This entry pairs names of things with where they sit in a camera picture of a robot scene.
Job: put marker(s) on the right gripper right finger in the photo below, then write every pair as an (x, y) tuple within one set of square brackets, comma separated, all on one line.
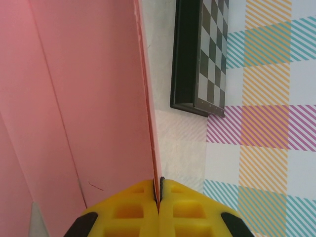
[(187, 212)]

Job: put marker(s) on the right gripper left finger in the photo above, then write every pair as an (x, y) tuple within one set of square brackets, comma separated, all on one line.
[(128, 212)]

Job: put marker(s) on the pink paper box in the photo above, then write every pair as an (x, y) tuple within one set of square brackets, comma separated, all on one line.
[(86, 98)]

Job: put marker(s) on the black folding chessboard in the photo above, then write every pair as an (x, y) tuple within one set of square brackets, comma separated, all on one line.
[(197, 61)]

